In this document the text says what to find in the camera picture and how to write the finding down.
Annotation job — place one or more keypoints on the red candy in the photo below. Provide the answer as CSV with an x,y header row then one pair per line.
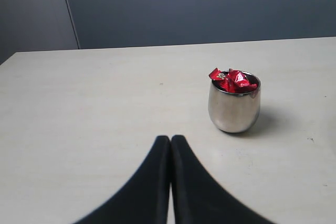
x,y
237,82

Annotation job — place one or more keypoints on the red candy sticking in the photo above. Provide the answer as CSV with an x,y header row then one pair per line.
x,y
218,75

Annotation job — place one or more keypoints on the stainless steel cup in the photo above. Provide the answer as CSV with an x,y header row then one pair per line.
x,y
234,112

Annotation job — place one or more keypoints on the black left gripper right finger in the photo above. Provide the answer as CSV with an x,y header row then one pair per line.
x,y
198,197

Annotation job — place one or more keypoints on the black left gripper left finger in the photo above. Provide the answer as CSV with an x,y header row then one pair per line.
x,y
144,198

